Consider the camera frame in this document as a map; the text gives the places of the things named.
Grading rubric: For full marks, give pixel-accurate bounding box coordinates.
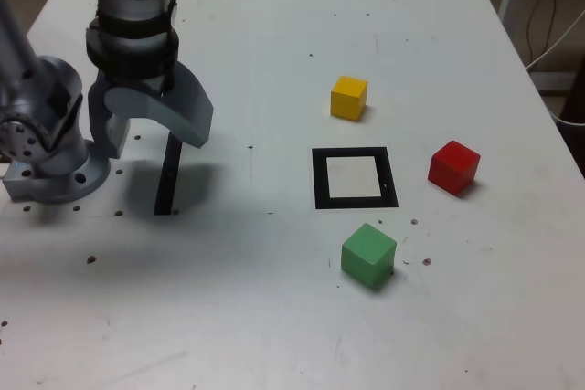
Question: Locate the white cable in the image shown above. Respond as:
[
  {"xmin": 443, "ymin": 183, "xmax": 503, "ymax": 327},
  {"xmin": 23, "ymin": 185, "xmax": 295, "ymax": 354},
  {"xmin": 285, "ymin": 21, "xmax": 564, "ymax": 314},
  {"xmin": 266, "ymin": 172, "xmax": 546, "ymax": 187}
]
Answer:
[
  {"xmin": 546, "ymin": 92, "xmax": 585, "ymax": 127},
  {"xmin": 524, "ymin": 10, "xmax": 585, "ymax": 72}
]

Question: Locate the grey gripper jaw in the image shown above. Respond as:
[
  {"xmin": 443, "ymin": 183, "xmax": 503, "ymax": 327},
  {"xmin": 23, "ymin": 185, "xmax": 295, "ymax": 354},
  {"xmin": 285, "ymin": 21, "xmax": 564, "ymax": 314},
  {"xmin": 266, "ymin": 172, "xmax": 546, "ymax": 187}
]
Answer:
[
  {"xmin": 88, "ymin": 70, "xmax": 125, "ymax": 159},
  {"xmin": 102, "ymin": 62, "xmax": 215, "ymax": 150}
]

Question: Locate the red cube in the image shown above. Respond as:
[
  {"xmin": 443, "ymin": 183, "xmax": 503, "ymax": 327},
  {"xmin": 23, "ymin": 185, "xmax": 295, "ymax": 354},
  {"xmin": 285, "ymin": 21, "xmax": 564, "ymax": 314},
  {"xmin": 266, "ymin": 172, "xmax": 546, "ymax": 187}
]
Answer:
[{"xmin": 427, "ymin": 140, "xmax": 482, "ymax": 197}]

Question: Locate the yellow cube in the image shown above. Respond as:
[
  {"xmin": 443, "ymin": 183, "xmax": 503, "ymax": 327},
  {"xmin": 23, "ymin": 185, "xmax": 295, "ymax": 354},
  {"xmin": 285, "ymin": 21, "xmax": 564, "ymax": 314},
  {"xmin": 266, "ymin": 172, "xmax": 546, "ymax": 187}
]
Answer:
[{"xmin": 330, "ymin": 75, "xmax": 369, "ymax": 122}]

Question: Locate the black tape strip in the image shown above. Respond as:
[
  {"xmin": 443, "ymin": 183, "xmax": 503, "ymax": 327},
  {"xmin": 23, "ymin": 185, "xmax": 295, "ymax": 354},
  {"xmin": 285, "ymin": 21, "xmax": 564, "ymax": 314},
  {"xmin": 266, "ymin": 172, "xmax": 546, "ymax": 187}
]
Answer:
[{"xmin": 153, "ymin": 132, "xmax": 184, "ymax": 216}]

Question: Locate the black tape square outline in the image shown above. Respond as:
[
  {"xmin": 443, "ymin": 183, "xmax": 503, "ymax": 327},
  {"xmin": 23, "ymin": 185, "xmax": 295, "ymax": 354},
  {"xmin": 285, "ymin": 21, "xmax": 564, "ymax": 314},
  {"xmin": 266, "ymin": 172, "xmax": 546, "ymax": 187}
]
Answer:
[{"xmin": 311, "ymin": 146, "xmax": 399, "ymax": 211}]

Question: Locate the green cube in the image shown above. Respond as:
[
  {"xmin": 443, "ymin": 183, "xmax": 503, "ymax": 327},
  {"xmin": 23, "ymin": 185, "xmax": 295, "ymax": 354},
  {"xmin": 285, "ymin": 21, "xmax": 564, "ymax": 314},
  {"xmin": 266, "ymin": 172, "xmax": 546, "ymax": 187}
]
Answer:
[{"xmin": 340, "ymin": 222, "xmax": 398, "ymax": 293}]

